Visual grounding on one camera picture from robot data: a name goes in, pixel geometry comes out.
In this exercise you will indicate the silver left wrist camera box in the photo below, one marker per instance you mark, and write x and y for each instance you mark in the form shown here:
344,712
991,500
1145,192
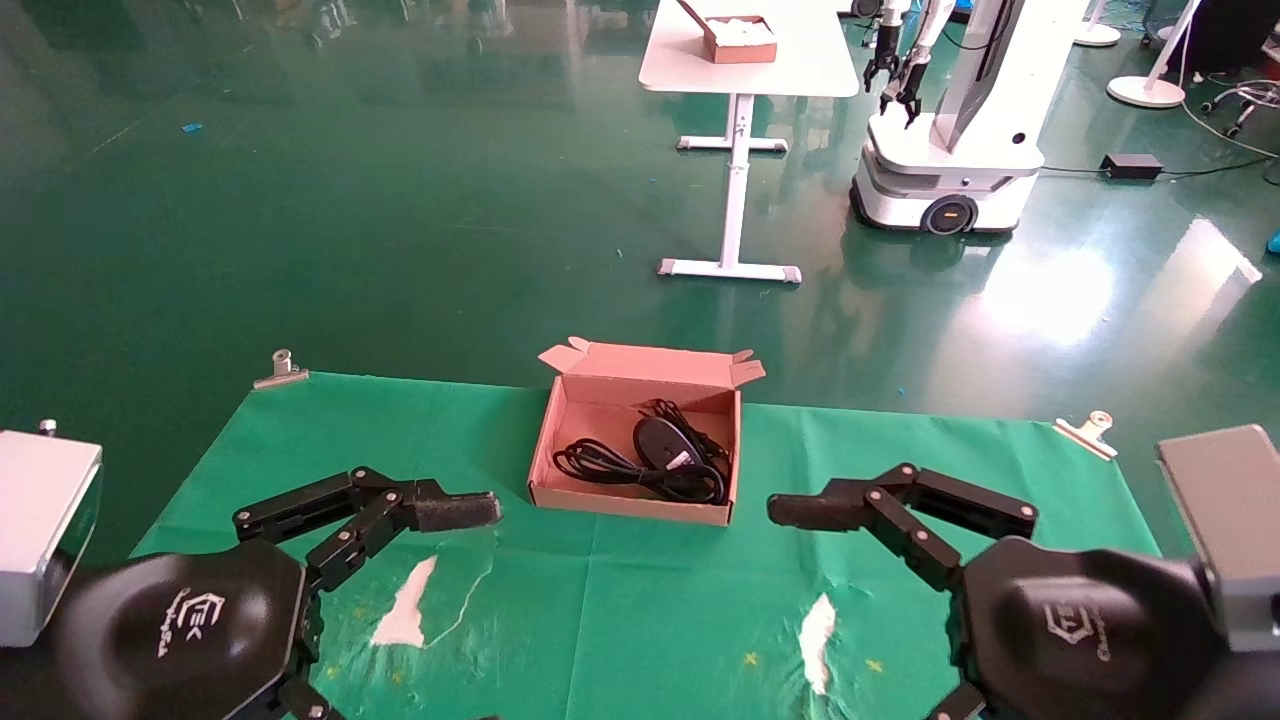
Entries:
45,540

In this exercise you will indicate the green tablecloth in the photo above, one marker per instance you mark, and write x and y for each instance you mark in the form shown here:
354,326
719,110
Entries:
640,600

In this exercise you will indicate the office chair wheel base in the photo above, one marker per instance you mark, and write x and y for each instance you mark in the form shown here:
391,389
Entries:
1245,100

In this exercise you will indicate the white round stand base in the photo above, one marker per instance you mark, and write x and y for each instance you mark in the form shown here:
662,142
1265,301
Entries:
1098,33
1146,90

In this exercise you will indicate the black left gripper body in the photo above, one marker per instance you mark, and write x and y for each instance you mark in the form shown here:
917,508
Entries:
190,630

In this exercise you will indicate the open brown cardboard box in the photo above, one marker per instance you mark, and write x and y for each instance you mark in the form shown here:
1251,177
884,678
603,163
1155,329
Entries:
590,420

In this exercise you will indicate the black background robot gripper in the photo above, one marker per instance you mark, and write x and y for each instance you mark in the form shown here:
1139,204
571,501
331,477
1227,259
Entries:
882,65
906,95

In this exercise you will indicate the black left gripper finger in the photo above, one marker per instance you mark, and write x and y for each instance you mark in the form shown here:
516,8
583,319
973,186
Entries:
305,705
400,505

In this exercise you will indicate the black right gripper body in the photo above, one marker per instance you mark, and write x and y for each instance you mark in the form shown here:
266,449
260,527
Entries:
1090,630

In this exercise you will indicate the black power adapter brick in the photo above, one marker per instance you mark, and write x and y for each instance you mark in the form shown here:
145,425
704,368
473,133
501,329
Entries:
1132,165

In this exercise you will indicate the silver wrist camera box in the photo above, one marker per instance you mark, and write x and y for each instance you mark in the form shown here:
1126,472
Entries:
1225,530
45,540

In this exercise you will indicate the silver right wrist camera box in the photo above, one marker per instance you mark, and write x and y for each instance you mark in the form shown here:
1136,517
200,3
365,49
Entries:
1225,530

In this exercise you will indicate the white wheeled background robot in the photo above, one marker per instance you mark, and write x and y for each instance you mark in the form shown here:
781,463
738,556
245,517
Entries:
950,160

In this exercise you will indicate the white pedestal table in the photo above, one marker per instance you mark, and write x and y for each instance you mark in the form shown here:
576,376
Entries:
790,60

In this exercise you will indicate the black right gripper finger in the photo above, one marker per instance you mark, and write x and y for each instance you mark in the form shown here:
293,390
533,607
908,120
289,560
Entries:
880,505
955,705

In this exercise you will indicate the small cardboard box white filling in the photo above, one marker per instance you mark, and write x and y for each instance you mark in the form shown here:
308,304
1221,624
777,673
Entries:
740,38

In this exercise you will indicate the silver binder clip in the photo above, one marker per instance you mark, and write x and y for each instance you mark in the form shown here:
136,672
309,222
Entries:
1088,432
282,372

